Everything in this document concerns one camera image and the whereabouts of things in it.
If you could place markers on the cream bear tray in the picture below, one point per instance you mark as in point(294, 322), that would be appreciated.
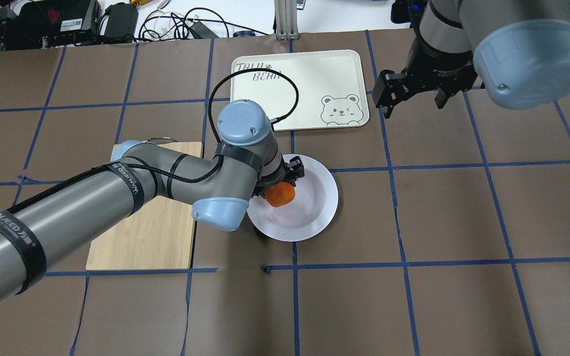
point(320, 89)

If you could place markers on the orange fruit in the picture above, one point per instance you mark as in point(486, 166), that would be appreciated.
point(280, 194)

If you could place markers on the black electronics box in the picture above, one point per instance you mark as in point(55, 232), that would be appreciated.
point(34, 24)

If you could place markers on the bamboo cutting board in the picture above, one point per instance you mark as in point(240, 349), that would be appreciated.
point(158, 237)

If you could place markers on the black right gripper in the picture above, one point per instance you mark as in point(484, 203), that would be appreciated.
point(436, 70)

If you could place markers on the aluminium frame post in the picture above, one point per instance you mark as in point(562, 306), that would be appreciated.
point(286, 20)

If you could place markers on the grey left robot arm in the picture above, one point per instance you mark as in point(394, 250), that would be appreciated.
point(41, 231)

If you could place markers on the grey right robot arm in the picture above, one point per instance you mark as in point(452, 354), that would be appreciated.
point(519, 49)

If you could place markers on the white ribbed plate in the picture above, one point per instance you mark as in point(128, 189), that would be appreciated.
point(312, 209)

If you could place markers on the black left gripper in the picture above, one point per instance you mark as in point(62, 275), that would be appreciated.
point(276, 174)

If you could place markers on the black power adapter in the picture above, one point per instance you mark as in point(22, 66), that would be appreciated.
point(121, 19)

